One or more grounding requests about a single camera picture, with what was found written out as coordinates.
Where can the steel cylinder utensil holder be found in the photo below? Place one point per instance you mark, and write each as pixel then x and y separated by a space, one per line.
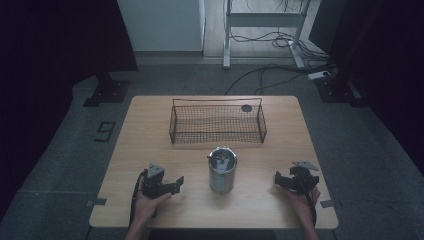
pixel 221 180

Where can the grey tape strip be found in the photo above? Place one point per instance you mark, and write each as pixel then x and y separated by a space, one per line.
pixel 97 201
pixel 329 203

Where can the white cabinet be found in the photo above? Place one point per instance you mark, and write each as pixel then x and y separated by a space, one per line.
pixel 160 25

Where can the white power strip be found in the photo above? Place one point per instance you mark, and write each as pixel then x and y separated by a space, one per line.
pixel 319 75

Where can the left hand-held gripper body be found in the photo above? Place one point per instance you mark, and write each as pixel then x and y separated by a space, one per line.
pixel 155 186

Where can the white metal desk frame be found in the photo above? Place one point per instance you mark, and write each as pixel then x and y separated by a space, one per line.
pixel 263 19

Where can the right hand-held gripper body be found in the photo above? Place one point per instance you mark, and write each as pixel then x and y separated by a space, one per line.
pixel 301 181

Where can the dark curtain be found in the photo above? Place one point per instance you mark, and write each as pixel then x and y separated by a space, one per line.
pixel 383 66
pixel 50 66

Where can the person's right hand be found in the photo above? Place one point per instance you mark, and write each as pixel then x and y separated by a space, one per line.
pixel 305 203

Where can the black stand base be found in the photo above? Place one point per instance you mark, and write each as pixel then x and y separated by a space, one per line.
pixel 110 91
pixel 336 90

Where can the person's left hand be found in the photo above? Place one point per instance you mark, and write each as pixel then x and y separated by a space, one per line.
pixel 145 208

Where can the black round table grommet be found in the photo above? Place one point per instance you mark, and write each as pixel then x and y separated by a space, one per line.
pixel 247 108

